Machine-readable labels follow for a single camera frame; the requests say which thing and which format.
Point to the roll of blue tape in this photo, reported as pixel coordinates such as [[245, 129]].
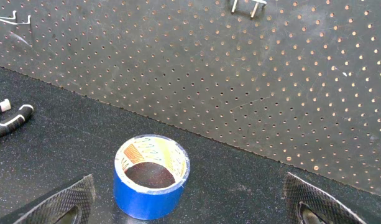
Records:
[[140, 199]]

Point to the metal hook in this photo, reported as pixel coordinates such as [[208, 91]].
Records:
[[29, 20], [255, 11]]

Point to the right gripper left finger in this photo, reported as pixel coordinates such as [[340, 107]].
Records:
[[69, 199]]

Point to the black pegboard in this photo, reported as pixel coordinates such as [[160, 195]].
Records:
[[209, 62]]

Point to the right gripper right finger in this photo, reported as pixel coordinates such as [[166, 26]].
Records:
[[308, 196]]

